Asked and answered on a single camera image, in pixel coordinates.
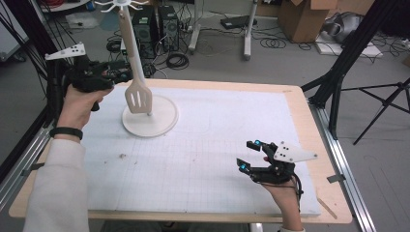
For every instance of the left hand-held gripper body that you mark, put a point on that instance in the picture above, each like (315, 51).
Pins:
(90, 77)

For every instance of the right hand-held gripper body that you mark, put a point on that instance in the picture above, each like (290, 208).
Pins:
(280, 169)

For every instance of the cream slotted spatula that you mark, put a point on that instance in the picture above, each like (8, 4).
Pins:
(138, 96)

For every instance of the white utensil rack stand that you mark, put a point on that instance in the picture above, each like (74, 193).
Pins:
(161, 122)

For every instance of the person's right hand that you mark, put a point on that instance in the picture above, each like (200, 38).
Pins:
(285, 195)

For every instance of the person's left hand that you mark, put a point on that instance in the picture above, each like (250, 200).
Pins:
(75, 108)

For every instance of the black computer tower green label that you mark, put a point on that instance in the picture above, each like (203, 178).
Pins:
(143, 32)

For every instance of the white foam mat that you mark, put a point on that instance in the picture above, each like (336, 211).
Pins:
(199, 145)

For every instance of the black wristband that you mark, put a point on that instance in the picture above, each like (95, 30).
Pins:
(66, 132)

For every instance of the thin wooden stick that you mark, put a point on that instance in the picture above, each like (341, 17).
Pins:
(327, 208)

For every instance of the black tripod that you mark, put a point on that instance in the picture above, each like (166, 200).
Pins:
(383, 103)

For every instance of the flat black device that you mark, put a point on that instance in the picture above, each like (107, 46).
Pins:
(235, 22)

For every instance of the large open cardboard box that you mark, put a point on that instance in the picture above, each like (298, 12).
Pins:
(299, 22)

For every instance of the white flat board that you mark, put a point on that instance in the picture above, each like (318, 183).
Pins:
(354, 51)

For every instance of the grey rounded appliance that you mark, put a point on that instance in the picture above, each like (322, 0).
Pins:
(346, 27)

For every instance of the black metal frame post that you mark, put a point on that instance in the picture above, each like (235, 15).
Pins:
(54, 96)
(348, 48)

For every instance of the aluminium rail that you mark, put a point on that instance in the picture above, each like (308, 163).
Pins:
(19, 167)
(332, 148)

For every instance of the white desk frame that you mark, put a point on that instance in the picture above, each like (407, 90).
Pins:
(248, 42)

